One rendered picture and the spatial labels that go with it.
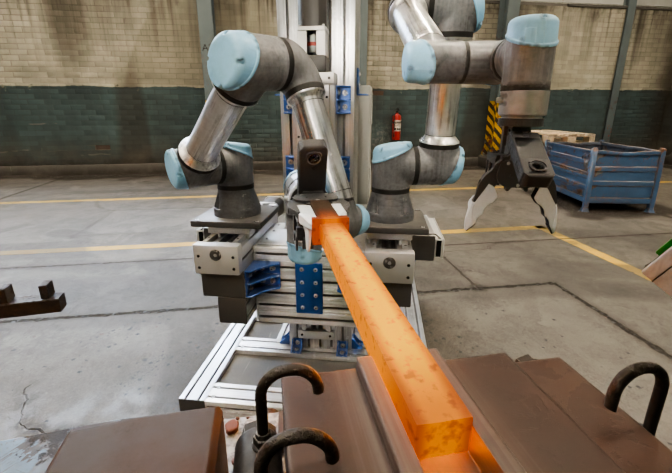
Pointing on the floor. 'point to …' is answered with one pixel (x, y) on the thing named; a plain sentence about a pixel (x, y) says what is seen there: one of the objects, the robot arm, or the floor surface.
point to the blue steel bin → (606, 172)
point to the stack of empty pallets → (564, 136)
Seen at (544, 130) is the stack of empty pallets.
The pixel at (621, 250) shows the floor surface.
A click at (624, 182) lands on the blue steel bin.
